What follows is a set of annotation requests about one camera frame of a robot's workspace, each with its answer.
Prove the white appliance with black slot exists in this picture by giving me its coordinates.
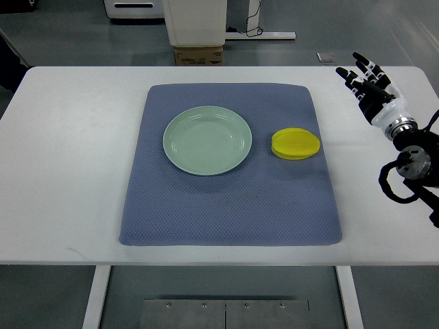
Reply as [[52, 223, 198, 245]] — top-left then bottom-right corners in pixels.
[[103, 0, 164, 19]]

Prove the white desk leg base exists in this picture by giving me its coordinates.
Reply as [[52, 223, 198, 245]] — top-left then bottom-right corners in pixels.
[[225, 0, 296, 40]]

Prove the white bin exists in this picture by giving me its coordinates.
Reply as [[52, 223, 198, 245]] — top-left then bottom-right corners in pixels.
[[162, 0, 227, 47]]

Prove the grey floor outlet plate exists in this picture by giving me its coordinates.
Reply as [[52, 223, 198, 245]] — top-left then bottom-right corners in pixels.
[[316, 52, 336, 63]]

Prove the light green plate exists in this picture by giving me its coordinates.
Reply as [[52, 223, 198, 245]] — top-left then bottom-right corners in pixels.
[[163, 106, 252, 176]]

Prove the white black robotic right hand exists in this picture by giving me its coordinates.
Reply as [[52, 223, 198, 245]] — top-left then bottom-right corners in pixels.
[[335, 52, 407, 127]]

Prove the dark object at left edge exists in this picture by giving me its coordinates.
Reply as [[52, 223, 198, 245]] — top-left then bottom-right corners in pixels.
[[0, 37, 30, 93]]

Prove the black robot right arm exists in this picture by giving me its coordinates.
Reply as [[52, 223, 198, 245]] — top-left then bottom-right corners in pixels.
[[378, 112, 438, 227]]

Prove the black cable on floor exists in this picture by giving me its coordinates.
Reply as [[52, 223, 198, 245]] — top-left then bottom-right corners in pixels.
[[227, 0, 264, 38]]

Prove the white table leg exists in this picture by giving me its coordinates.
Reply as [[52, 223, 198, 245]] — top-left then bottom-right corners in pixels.
[[82, 265, 111, 329], [335, 266, 364, 329]]

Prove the yellow starfruit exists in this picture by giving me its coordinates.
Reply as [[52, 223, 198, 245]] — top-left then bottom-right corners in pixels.
[[271, 127, 320, 160]]

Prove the right white table leg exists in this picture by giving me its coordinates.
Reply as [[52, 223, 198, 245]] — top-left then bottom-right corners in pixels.
[[335, 266, 364, 329]]

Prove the left white table leg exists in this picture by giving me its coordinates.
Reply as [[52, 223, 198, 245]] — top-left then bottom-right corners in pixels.
[[82, 265, 111, 329]]

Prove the brown cardboard box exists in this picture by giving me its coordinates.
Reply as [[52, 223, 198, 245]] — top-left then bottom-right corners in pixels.
[[174, 46, 224, 66]]

